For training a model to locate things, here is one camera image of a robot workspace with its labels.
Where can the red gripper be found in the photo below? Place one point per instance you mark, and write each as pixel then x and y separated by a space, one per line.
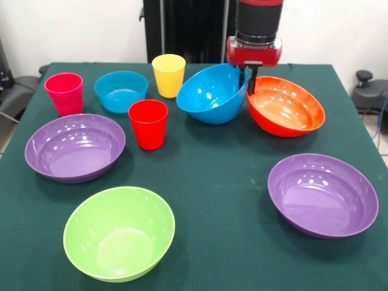
pixel 254 56

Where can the large blue plastic bowl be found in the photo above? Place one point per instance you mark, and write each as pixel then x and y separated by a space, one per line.
pixel 212 97

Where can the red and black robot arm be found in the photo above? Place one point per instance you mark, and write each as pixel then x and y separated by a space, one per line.
pixel 257 21

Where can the pink plastic cup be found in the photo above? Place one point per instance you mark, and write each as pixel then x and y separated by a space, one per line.
pixel 65 97

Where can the yellow plastic cup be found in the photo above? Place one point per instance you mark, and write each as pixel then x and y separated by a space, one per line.
pixel 166 77

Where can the orange plastic bowl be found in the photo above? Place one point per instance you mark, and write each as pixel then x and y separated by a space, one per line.
pixel 288 112

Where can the red plastic cup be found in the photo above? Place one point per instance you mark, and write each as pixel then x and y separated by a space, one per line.
pixel 148 130

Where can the purple plastic bowl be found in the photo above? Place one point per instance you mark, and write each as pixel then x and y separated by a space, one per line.
pixel 322 200
pixel 75 151

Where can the green plastic bowl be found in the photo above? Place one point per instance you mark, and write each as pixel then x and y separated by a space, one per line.
pixel 118 239

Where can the dark green tablecloth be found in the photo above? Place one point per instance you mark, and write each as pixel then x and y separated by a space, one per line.
pixel 212 172

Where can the grey equipment base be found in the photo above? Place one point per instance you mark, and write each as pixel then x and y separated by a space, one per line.
pixel 18 91

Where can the small teal plastic bowl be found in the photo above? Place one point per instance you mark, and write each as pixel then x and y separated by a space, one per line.
pixel 121 101

